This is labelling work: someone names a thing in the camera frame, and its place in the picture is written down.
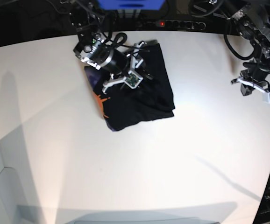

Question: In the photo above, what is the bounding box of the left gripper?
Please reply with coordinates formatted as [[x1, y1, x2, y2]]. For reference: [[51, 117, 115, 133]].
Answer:
[[231, 62, 270, 96]]

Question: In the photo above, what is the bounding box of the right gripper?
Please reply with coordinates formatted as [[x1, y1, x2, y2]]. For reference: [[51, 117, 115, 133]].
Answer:
[[101, 41, 153, 94]]

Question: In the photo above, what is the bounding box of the black T-shirt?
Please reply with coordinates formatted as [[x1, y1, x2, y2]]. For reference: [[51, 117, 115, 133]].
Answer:
[[84, 44, 175, 131]]

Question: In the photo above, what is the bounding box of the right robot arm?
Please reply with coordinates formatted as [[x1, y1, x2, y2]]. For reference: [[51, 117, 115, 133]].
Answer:
[[69, 0, 152, 93]]

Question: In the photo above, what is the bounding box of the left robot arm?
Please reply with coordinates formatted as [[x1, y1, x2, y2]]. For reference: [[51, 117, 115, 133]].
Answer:
[[188, 0, 270, 102]]

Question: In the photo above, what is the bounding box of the blue box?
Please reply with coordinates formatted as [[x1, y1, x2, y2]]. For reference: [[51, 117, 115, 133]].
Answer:
[[98, 0, 165, 10]]

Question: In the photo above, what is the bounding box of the black power strip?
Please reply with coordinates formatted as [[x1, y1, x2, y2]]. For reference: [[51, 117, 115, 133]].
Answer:
[[150, 20, 206, 31]]

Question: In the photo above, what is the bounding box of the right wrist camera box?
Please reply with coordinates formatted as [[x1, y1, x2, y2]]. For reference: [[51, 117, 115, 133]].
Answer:
[[125, 71, 143, 89]]

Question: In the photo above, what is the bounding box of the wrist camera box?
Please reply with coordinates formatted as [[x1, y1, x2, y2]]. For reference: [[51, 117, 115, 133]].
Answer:
[[263, 91, 270, 104], [125, 71, 143, 89]]

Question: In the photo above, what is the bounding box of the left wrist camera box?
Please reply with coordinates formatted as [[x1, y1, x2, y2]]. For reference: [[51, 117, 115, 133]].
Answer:
[[263, 91, 270, 104]]

